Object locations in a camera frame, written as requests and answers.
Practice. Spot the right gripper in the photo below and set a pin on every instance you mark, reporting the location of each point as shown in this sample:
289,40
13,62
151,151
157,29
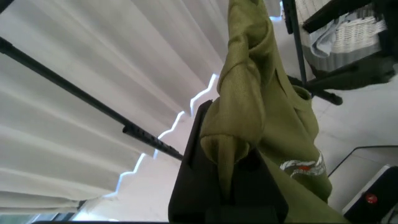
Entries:
392,18

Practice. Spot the black clothes rack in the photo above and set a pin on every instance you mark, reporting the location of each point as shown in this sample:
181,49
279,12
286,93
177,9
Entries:
77,91

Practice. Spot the white laundry basket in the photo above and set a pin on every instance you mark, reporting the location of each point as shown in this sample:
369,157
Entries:
351,34

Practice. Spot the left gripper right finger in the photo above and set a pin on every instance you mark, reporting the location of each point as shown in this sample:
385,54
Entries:
258,193

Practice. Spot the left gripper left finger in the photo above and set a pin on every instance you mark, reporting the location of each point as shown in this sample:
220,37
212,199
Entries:
192,186

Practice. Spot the white curtain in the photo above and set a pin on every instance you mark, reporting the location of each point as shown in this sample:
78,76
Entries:
93,46

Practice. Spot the green shirt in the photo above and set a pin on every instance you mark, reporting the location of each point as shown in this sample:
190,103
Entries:
242,93

